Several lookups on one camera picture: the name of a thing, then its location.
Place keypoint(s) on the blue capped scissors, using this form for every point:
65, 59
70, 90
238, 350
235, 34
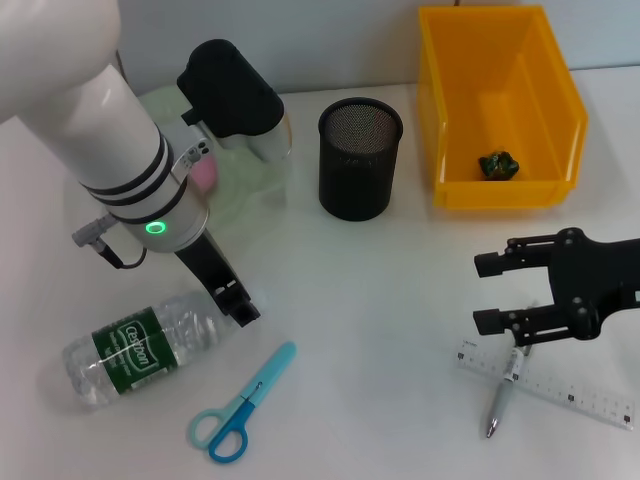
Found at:
225, 440

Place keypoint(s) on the green plastic wad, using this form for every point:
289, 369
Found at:
499, 165

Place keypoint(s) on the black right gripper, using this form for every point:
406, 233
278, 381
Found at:
595, 280

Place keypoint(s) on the clear plastic ruler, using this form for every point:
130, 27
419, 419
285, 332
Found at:
575, 390

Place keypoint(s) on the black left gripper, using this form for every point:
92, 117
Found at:
205, 260

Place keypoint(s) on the yellow plastic bin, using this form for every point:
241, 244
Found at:
500, 100

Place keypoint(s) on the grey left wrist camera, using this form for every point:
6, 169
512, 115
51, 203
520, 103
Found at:
230, 95

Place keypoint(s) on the green glass fruit plate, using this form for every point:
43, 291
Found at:
250, 175

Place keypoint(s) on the black mesh pen holder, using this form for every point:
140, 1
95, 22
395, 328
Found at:
357, 165

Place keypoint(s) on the clear green-label plastic bottle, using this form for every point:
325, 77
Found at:
135, 350

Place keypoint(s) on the grey white ballpoint pen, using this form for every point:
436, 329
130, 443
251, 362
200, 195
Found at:
500, 400

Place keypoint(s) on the pink toy peach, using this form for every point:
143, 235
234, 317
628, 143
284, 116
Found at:
205, 172

